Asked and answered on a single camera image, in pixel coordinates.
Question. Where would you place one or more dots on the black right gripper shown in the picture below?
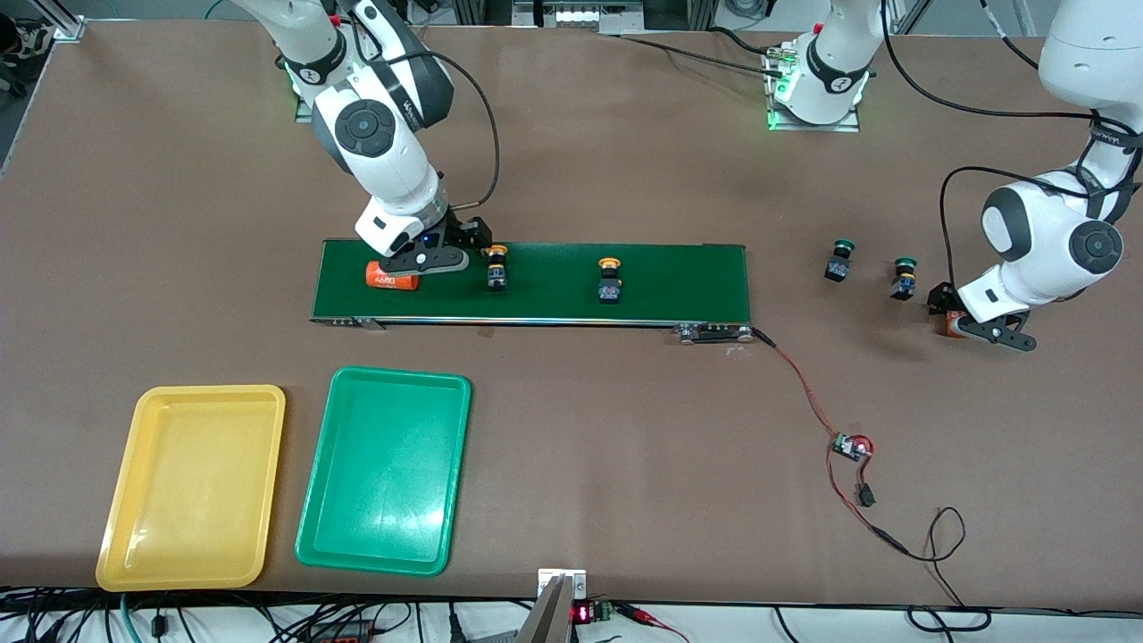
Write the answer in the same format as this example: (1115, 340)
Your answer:
(466, 231)

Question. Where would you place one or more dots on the orange cylinder printed 4680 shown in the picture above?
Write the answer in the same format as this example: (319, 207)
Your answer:
(388, 281)
(954, 326)

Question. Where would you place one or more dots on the green capped push button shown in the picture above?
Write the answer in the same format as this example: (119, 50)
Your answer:
(839, 265)
(903, 284)

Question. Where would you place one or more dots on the yellow capped push button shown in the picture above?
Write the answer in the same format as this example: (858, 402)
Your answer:
(497, 277)
(610, 290)

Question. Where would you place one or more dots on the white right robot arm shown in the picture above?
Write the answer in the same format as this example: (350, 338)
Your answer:
(384, 170)

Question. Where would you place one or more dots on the small motor controller board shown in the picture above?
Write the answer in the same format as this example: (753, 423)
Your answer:
(853, 446)

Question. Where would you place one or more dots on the small black plug connector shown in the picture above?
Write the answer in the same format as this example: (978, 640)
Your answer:
(865, 496)

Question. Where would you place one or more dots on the green conveyor belt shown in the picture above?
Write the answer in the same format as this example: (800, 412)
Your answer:
(688, 281)

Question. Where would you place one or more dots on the green plastic tray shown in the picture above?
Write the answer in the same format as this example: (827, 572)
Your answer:
(384, 473)

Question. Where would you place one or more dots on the yellow plastic tray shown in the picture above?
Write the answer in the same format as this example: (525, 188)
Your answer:
(192, 491)

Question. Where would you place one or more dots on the red LED display module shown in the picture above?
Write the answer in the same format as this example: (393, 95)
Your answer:
(585, 613)

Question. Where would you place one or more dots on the red clip lead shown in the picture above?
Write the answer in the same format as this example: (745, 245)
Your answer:
(638, 613)

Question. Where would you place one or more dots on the aluminium extrusion profile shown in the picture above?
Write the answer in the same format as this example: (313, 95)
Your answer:
(67, 27)

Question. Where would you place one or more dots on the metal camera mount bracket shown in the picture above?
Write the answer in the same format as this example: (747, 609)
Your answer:
(549, 616)

